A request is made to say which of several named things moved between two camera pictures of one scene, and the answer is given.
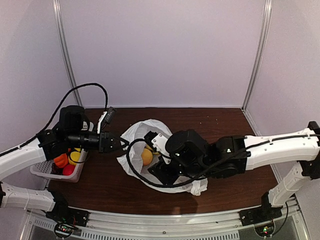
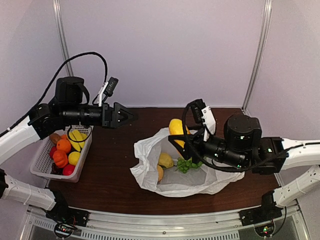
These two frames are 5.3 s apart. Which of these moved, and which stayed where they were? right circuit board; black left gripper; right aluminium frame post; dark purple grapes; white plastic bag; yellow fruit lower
Moved: white plastic bag; black left gripper
Stayed: right aluminium frame post; yellow fruit lower; right circuit board; dark purple grapes
